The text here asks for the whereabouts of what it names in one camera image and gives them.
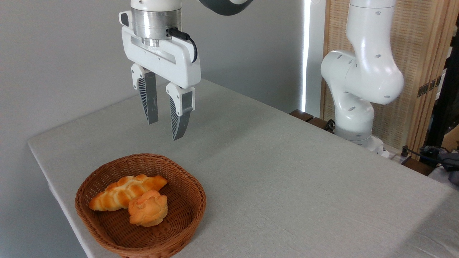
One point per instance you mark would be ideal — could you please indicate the round orange bread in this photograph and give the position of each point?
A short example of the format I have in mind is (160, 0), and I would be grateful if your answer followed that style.
(148, 211)

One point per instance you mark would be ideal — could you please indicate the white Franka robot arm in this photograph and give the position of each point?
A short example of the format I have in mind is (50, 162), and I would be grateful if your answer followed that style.
(369, 71)

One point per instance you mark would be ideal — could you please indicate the dark metal screen hinge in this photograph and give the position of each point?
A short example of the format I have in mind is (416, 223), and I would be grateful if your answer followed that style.
(428, 87)

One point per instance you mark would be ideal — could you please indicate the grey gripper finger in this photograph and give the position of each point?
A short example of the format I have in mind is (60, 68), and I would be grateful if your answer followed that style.
(150, 96)
(183, 114)

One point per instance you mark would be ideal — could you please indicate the dark wooden table slat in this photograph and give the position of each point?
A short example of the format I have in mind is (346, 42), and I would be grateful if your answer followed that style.
(301, 115)

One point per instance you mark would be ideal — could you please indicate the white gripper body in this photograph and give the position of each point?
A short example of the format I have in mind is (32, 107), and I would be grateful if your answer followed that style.
(179, 68)

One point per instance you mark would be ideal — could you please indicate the bamboo folding screen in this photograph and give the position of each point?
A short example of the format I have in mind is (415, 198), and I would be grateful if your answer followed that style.
(416, 36)

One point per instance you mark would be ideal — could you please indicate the black metal stand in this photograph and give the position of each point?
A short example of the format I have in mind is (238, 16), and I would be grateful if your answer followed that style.
(444, 100)

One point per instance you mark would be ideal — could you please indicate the brown cardboard box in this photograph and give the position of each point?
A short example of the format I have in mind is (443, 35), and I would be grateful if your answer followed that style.
(452, 139)

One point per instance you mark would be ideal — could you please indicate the grey tablecloth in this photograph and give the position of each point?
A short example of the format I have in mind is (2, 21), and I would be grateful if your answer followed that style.
(287, 179)

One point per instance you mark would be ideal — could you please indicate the brown wicker basket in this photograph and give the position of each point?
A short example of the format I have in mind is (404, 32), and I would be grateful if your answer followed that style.
(107, 229)

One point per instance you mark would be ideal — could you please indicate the long braided bread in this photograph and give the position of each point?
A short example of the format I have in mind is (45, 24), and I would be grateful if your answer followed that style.
(118, 193)

